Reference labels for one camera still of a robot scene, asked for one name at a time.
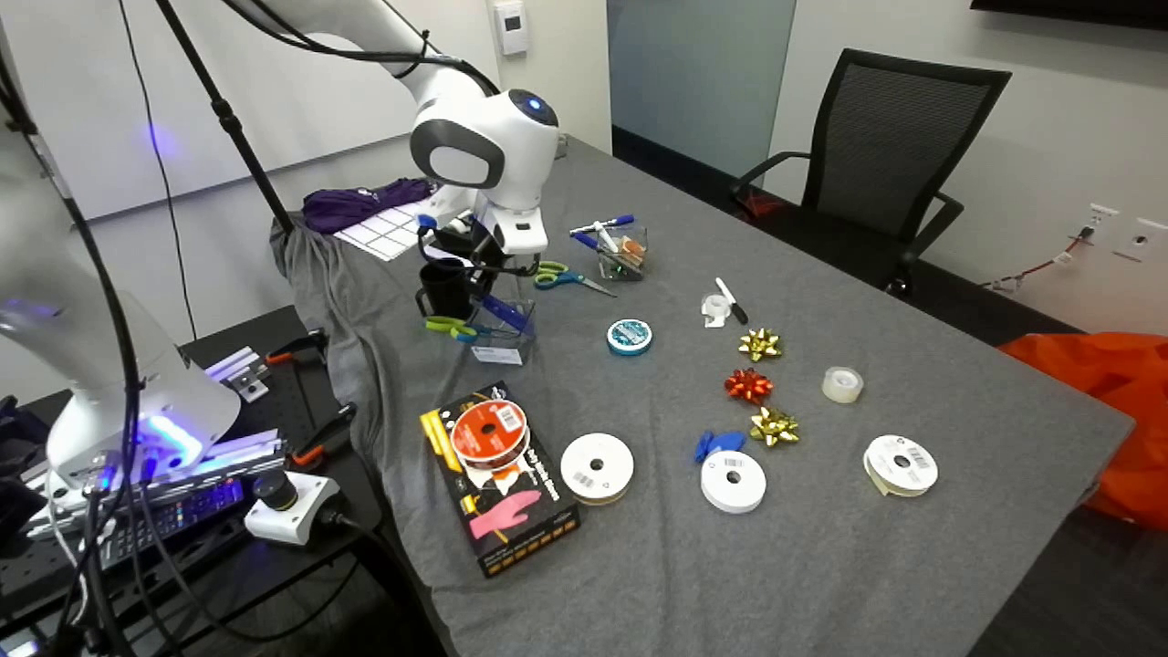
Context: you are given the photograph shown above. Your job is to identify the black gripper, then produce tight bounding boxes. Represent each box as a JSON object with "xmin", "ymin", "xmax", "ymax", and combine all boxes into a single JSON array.
[{"xmin": 444, "ymin": 223, "xmax": 532, "ymax": 324}]

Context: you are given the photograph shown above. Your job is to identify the clear plastic container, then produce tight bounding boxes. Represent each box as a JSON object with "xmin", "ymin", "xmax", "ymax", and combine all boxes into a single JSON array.
[{"xmin": 465, "ymin": 287, "xmax": 541, "ymax": 372}]

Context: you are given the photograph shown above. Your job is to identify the white crumpled object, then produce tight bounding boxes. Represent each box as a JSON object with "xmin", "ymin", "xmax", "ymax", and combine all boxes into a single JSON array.
[{"xmin": 697, "ymin": 287, "xmax": 738, "ymax": 333}]

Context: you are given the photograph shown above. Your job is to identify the large green blue scissors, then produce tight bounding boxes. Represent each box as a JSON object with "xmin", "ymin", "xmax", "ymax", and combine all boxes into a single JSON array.
[{"xmin": 420, "ymin": 309, "xmax": 485, "ymax": 342}]

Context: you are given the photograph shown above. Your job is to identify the small clear box with clutter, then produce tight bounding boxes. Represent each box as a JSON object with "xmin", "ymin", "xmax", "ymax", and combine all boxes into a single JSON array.
[{"xmin": 570, "ymin": 217, "xmax": 649, "ymax": 285}]

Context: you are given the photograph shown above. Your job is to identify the blue tape roll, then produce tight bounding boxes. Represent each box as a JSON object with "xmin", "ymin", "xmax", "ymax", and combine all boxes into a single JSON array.
[{"xmin": 604, "ymin": 314, "xmax": 659, "ymax": 363}]

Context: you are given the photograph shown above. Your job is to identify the red ribbon spool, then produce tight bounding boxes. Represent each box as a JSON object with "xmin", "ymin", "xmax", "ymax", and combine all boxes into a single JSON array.
[{"xmin": 444, "ymin": 398, "xmax": 532, "ymax": 467}]

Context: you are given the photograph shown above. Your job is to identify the purple cloth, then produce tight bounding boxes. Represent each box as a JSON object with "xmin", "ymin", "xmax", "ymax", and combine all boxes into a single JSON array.
[{"xmin": 298, "ymin": 174, "xmax": 436, "ymax": 236}]

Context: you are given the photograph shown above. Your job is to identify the white ribbon spool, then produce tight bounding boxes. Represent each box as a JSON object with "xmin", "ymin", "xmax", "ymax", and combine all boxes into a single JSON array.
[
  {"xmin": 556, "ymin": 428, "xmax": 639, "ymax": 506},
  {"xmin": 697, "ymin": 448, "xmax": 769, "ymax": 520},
  {"xmin": 859, "ymin": 430, "xmax": 943, "ymax": 505}
]

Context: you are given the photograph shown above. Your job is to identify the orange black clamp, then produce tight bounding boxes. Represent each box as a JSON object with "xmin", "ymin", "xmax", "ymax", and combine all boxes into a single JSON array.
[
  {"xmin": 289, "ymin": 406, "xmax": 363, "ymax": 471},
  {"xmin": 261, "ymin": 333, "xmax": 329, "ymax": 372}
]

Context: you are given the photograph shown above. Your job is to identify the black cardboard package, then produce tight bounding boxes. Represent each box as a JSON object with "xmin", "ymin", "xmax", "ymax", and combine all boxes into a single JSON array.
[{"xmin": 415, "ymin": 379, "xmax": 586, "ymax": 582}]

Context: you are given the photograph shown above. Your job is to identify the blue ribbon piece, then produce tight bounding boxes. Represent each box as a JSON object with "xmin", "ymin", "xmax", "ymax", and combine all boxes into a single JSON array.
[{"xmin": 691, "ymin": 428, "xmax": 752, "ymax": 467}]

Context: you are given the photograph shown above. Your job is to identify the red gift bow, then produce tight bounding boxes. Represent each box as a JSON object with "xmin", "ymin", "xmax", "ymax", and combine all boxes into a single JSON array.
[{"xmin": 722, "ymin": 365, "xmax": 777, "ymax": 406}]

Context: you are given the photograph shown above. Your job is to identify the gold gift bow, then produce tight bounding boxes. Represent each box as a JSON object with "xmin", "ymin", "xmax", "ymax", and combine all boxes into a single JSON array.
[
  {"xmin": 744, "ymin": 406, "xmax": 802, "ymax": 452},
  {"xmin": 733, "ymin": 324, "xmax": 785, "ymax": 365}
]

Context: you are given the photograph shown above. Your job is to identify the small white cup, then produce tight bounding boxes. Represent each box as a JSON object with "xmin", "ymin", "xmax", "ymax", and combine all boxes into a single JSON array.
[{"xmin": 817, "ymin": 363, "xmax": 870, "ymax": 409}]

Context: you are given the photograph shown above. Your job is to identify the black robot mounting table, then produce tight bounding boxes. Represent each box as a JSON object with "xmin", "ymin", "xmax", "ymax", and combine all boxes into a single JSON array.
[{"xmin": 0, "ymin": 304, "xmax": 432, "ymax": 657}]

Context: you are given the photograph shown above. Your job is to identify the black mesh office chair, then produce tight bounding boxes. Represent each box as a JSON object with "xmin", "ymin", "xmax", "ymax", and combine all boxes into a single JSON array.
[{"xmin": 727, "ymin": 48, "xmax": 1016, "ymax": 296}]

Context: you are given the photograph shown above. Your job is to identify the orange plastic bag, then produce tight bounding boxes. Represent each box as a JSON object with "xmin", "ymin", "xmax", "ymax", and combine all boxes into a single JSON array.
[{"xmin": 997, "ymin": 324, "xmax": 1168, "ymax": 534}]

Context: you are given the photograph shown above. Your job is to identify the small green handled scissors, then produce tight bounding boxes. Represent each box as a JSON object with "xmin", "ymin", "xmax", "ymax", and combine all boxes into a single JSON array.
[{"xmin": 528, "ymin": 254, "xmax": 616, "ymax": 298}]

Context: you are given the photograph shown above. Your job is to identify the silver metal bracket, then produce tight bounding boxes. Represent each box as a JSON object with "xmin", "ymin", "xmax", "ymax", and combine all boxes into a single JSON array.
[{"xmin": 204, "ymin": 342, "xmax": 273, "ymax": 406}]

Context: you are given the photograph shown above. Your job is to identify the white wall thermostat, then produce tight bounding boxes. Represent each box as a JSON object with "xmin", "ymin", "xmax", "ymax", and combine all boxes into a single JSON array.
[{"xmin": 491, "ymin": 0, "xmax": 532, "ymax": 57}]

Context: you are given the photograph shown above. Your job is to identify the black camera stand pole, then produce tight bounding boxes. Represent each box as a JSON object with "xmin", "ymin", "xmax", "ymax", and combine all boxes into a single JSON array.
[{"xmin": 155, "ymin": 0, "xmax": 295, "ymax": 233}]

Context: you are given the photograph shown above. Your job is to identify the black cable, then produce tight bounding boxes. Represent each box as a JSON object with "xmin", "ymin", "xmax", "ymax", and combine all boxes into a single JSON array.
[{"xmin": 0, "ymin": 68, "xmax": 162, "ymax": 657}]

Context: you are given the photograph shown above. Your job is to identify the white wall outlet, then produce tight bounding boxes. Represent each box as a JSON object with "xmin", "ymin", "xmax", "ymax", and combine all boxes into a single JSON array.
[{"xmin": 1082, "ymin": 197, "xmax": 1168, "ymax": 265}]

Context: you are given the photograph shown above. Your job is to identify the black wall television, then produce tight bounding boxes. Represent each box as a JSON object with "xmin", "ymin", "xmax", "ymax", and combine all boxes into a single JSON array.
[{"xmin": 966, "ymin": 0, "xmax": 1168, "ymax": 32}]

